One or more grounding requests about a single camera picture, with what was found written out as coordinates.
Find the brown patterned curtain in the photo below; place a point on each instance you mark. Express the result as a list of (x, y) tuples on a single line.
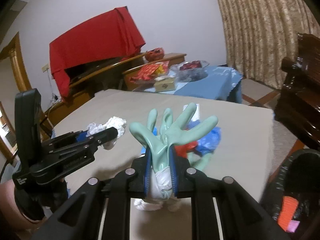
[(260, 33)]

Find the blue table cloth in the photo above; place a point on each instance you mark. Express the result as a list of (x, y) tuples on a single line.
[(222, 83)]

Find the red cloth over furniture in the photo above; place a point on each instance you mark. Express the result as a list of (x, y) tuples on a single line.
[(106, 36)]

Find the red snack bags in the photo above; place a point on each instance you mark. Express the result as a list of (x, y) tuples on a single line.
[(150, 72)]

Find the red woven basket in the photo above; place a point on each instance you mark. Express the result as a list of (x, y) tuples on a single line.
[(154, 55)]

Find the blue plastic bag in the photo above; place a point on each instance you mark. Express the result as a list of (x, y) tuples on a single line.
[(208, 143)]

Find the red plastic bag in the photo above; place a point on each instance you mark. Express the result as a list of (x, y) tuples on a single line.
[(183, 150)]

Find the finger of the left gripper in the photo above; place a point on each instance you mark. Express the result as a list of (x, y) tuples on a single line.
[(62, 140), (94, 140)]

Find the wooden door frame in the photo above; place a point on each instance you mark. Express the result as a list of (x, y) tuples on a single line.
[(14, 79)]

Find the pink paper scrap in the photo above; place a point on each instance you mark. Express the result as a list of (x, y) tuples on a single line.
[(293, 225)]

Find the cream tissue box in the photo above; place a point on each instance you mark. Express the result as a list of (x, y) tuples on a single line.
[(164, 84)]

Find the clear bag of fruit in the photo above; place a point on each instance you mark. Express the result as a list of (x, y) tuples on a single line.
[(189, 71)]

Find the dark wooden armchair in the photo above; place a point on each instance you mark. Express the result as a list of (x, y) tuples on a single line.
[(298, 105)]

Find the mint green rubber glove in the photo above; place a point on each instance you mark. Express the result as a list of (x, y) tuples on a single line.
[(172, 132)]

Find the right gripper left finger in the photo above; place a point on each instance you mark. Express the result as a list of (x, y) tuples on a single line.
[(141, 179)]

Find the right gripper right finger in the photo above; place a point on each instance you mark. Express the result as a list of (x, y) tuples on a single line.
[(180, 171)]

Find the orange knitted cloth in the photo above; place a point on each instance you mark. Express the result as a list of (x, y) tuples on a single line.
[(288, 208)]

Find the black lined trash bin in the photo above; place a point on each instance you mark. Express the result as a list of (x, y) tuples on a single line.
[(297, 177)]

